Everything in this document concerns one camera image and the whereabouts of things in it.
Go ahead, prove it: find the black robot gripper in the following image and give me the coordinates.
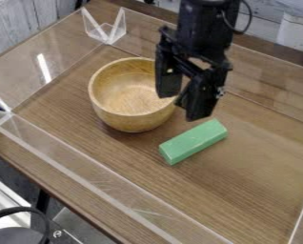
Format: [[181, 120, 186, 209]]
[[155, 25, 234, 122]]

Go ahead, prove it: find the green rectangular block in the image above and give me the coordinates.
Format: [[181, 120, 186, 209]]
[[159, 119, 229, 166]]

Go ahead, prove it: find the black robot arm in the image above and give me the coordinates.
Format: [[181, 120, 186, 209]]
[[155, 0, 249, 121]]

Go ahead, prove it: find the brown wooden bowl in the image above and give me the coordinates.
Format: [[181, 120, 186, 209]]
[[89, 57, 175, 132]]

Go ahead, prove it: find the white cylindrical container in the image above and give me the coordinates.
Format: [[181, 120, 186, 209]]
[[277, 12, 303, 51]]

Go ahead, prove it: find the black table leg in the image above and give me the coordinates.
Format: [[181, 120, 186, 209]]
[[37, 190, 51, 214]]

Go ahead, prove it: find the clear acrylic enclosure wall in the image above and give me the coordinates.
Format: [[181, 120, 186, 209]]
[[0, 1, 303, 244]]

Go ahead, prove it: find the grey metal bracket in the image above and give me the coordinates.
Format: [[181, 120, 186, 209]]
[[31, 213, 83, 244]]

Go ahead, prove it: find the black cable loop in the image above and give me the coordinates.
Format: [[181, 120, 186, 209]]
[[0, 206, 50, 244]]

